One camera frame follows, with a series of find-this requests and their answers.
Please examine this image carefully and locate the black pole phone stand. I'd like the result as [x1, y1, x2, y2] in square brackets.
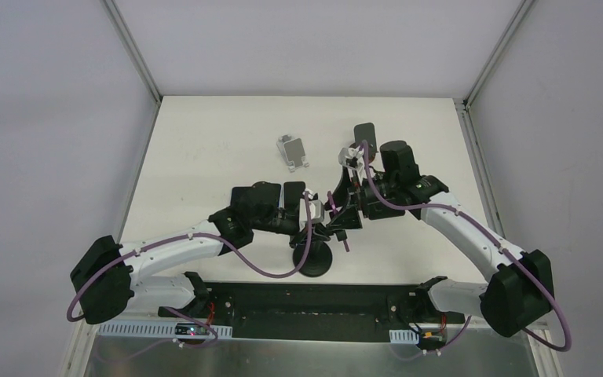
[292, 242, 333, 278]

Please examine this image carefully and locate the phone with beige case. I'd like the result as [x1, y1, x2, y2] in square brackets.
[283, 181, 306, 211]

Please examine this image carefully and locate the phone with lavender case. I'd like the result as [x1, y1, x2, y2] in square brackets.
[230, 186, 252, 206]

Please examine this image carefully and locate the phone with purple case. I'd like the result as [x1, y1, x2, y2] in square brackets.
[327, 191, 350, 252]

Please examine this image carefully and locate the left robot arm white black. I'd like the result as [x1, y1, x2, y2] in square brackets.
[66, 181, 331, 324]

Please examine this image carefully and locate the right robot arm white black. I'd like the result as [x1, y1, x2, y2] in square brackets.
[325, 141, 557, 337]

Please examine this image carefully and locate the brown round phone stand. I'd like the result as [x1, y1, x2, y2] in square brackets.
[350, 123, 378, 161]

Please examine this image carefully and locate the white grey phone stand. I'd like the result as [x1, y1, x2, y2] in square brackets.
[276, 134, 309, 172]

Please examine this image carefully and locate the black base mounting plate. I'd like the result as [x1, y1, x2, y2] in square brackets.
[181, 282, 465, 342]

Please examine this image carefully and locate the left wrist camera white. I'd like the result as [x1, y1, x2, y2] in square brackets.
[299, 188, 325, 227]

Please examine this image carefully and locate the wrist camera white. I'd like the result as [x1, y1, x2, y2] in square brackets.
[338, 147, 365, 171]
[299, 188, 325, 227]

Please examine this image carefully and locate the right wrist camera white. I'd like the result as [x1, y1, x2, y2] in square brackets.
[338, 147, 365, 171]

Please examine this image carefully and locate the right white cable duct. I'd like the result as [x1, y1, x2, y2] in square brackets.
[389, 329, 420, 345]

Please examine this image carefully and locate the white cable duct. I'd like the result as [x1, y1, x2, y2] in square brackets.
[97, 320, 233, 340]
[389, 329, 420, 345]

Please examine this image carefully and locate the left white cable duct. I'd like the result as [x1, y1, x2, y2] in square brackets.
[97, 320, 233, 340]

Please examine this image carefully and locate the left aluminium frame post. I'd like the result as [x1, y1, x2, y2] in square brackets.
[100, 0, 163, 108]

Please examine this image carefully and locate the aluminium frame post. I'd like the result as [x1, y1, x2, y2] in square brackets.
[462, 0, 537, 110]
[100, 0, 163, 108]

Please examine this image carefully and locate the right aluminium frame post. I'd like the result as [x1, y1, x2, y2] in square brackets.
[462, 0, 537, 110]

